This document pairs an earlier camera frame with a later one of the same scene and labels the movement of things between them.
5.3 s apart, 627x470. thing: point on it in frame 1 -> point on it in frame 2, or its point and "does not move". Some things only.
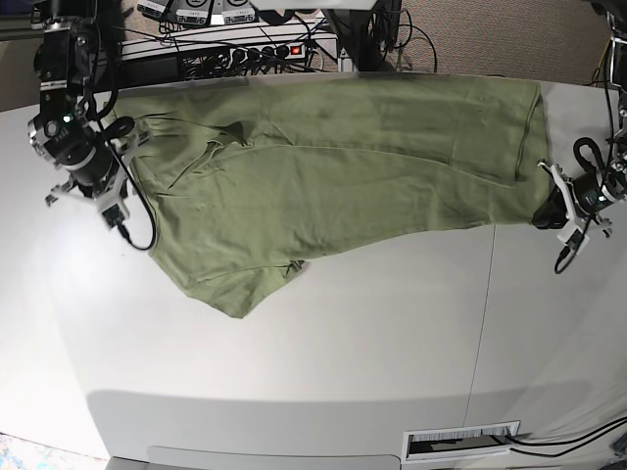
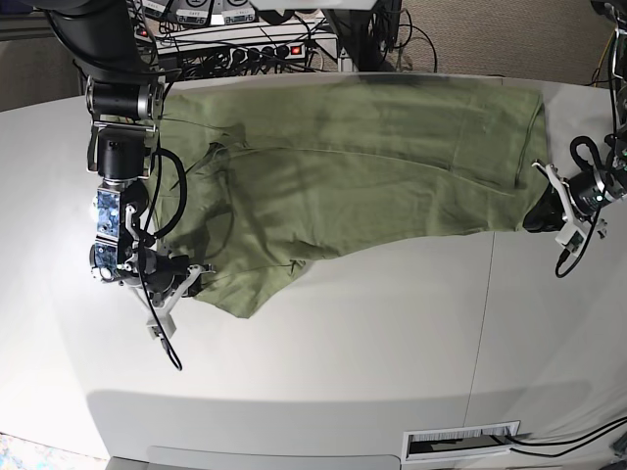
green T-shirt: (245, 175) does not move
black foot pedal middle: (191, 17) does not move
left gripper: (95, 169) -> (166, 278)
